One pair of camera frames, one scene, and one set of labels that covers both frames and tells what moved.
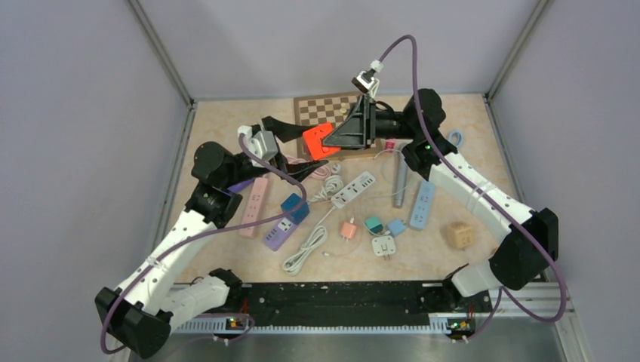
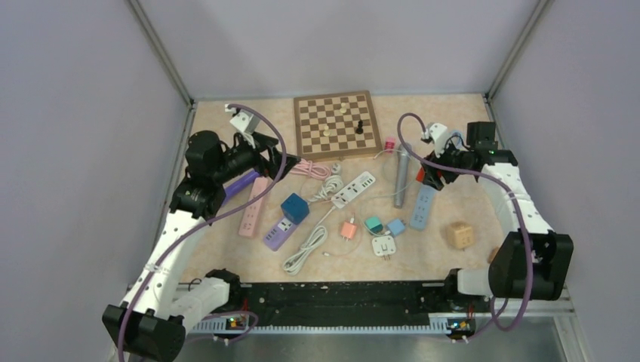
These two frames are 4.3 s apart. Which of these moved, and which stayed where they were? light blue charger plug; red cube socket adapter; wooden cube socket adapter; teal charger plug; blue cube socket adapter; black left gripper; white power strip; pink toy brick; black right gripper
Moved: red cube socket adapter; black left gripper; black right gripper
Stayed: wooden cube socket adapter; light blue charger plug; pink toy brick; blue cube socket adapter; white power strip; teal charger plug
